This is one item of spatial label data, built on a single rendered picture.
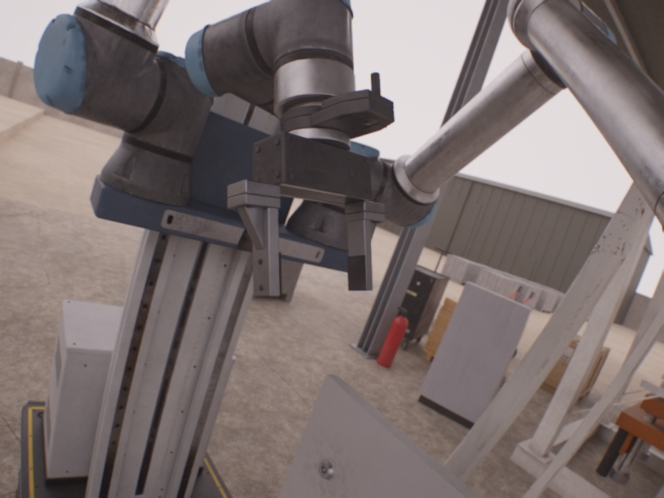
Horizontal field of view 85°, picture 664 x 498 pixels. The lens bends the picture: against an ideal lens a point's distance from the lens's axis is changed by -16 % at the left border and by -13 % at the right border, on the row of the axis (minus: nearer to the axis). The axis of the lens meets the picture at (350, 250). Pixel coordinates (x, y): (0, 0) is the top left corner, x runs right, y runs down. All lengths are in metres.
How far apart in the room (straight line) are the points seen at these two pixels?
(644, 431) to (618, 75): 3.43
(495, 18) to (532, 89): 4.03
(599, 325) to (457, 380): 1.28
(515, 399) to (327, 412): 0.47
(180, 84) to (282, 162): 0.49
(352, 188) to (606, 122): 0.30
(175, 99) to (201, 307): 0.63
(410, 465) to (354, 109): 0.39
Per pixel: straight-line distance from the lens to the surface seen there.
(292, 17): 0.48
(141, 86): 0.79
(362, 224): 0.48
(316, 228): 1.05
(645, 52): 7.01
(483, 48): 4.73
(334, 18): 0.48
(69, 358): 1.37
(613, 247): 0.92
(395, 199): 1.11
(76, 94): 0.75
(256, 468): 2.43
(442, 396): 3.89
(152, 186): 0.83
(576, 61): 0.61
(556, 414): 3.57
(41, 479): 1.68
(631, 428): 3.84
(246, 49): 0.52
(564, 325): 0.92
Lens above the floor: 1.49
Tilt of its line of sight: 7 degrees down
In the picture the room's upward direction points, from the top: 20 degrees clockwise
